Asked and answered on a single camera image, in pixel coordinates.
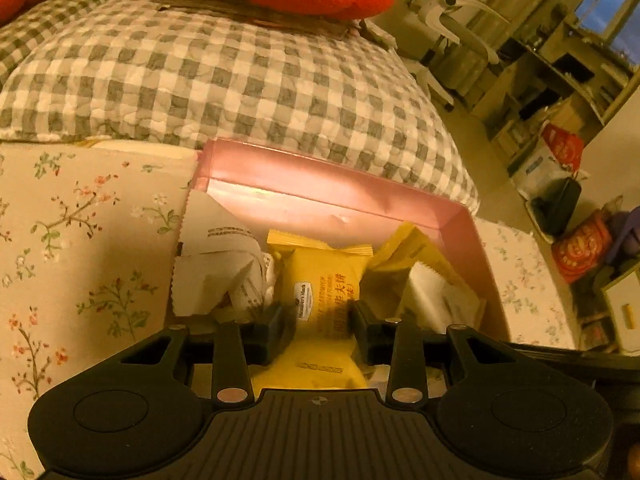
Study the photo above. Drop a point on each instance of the grey white checkered cushion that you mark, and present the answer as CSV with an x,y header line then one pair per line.
x,y
127,69

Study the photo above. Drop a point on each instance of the white office chair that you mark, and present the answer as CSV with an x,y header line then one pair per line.
x,y
436,15

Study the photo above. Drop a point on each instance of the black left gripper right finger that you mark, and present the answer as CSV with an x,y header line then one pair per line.
x,y
396,343

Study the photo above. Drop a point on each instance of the black bag on floor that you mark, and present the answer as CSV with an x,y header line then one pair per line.
x,y
555,205

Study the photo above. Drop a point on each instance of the pink snack box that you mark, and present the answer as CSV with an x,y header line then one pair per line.
x,y
267,189

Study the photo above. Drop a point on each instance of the red gift bag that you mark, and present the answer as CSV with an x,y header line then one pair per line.
x,y
566,147

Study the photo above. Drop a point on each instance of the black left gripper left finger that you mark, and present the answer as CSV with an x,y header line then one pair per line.
x,y
239,345

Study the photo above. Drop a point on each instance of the white paper bag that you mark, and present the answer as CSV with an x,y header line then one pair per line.
x,y
540,172

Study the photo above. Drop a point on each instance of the white torn snack wrapper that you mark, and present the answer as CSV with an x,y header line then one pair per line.
x,y
220,271

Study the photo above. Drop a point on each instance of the yellow sandwich snack packet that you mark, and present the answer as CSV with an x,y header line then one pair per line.
x,y
316,284

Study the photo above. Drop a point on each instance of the white cream snack packet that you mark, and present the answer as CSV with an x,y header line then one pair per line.
x,y
436,304

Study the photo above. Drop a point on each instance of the floral tablecloth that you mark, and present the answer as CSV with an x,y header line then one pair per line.
x,y
88,243

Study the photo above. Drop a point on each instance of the wooden shelf unit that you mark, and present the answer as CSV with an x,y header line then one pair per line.
x,y
565,73

